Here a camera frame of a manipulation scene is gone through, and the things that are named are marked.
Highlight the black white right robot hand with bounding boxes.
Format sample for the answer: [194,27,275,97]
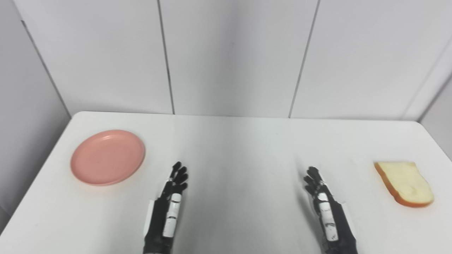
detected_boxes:
[304,167,359,254]

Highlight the slice of bread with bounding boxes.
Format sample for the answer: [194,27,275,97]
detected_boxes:
[374,161,434,208]

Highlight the pink round plate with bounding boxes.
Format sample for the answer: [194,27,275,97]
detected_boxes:
[70,129,146,186]

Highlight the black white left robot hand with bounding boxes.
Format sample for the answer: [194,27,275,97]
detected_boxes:
[143,162,189,254]

